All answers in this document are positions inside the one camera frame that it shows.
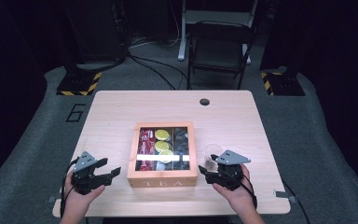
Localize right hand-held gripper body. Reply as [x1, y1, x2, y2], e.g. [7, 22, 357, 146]
[214, 149, 252, 191]

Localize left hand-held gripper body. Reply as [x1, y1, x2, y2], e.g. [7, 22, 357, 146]
[71, 150, 106, 196]

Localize clear plastic cup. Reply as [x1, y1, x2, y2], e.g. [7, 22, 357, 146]
[202, 143, 225, 172]

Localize wooden tea box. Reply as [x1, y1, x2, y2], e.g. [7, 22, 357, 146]
[126, 121, 199, 189]

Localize person's left hand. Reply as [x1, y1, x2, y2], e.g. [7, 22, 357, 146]
[64, 172, 106, 213]

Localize person's right hand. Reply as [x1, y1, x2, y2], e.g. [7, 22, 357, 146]
[213, 163, 257, 216]

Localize black tea packets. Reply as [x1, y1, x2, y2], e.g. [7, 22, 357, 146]
[172, 127, 190, 171]

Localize red tea packets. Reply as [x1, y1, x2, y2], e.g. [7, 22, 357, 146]
[136, 128, 157, 172]

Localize yellow-green round capsule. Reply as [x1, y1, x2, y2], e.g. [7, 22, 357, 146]
[154, 140, 172, 153]
[158, 149, 174, 164]
[154, 129, 171, 142]

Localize striped black stand base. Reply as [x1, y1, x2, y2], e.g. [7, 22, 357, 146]
[56, 63, 103, 97]
[259, 66, 306, 97]

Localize black folding chair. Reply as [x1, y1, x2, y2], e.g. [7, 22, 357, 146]
[186, 20, 255, 91]

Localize black cabinet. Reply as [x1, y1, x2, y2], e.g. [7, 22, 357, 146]
[68, 0, 129, 63]

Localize left hand-held gripper cable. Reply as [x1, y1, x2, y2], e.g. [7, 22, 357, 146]
[60, 158, 80, 218]

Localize hand-held gripper cable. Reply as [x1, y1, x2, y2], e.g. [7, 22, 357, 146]
[229, 174, 258, 209]
[60, 158, 80, 218]

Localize right hand-held gripper cable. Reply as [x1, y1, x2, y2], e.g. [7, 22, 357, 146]
[229, 174, 258, 209]

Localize black cable at clamp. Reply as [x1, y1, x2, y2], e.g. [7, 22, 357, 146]
[282, 180, 311, 224]

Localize black floor cables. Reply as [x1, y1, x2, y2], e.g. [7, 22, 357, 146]
[127, 52, 189, 91]

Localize white floor cables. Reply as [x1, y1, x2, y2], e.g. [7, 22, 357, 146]
[129, 0, 181, 49]

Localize white desk frame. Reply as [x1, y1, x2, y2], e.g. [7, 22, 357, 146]
[177, 0, 259, 65]

